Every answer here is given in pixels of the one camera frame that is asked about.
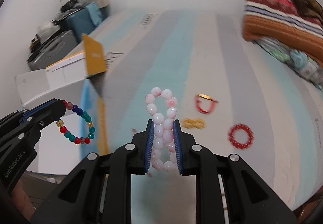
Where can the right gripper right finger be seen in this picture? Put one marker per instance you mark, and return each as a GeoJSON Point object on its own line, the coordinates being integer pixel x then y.
{"type": "Point", "coordinates": [183, 143]}

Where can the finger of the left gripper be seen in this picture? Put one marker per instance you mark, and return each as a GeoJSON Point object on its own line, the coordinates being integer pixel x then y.
{"type": "Point", "coordinates": [55, 106]}

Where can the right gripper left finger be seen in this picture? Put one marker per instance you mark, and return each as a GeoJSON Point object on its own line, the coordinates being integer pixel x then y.
{"type": "Point", "coordinates": [144, 145]}

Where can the red cord bracelet gold bar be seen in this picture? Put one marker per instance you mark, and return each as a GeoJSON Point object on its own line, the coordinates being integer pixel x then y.
{"type": "Point", "coordinates": [205, 104]}

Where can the left hand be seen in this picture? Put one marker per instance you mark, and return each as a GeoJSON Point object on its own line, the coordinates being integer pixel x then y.
{"type": "Point", "coordinates": [22, 202]}

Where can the yellow blue cardboard box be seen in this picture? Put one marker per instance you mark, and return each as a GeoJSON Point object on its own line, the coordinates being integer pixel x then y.
{"type": "Point", "coordinates": [69, 80]}

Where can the striped bed sheet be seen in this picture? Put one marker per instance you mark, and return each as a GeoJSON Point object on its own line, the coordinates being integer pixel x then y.
{"type": "Point", "coordinates": [246, 101]}

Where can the grey suitcase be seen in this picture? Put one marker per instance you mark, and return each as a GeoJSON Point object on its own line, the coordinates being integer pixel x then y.
{"type": "Point", "coordinates": [54, 49]}

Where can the teal suitcase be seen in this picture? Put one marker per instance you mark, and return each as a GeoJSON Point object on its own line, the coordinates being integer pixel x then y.
{"type": "Point", "coordinates": [84, 21]}

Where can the floral patterned quilt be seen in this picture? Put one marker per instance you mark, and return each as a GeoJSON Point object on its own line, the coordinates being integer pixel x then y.
{"type": "Point", "coordinates": [301, 63]}

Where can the striped orange folded blanket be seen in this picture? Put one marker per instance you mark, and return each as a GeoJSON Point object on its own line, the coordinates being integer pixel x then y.
{"type": "Point", "coordinates": [279, 19]}

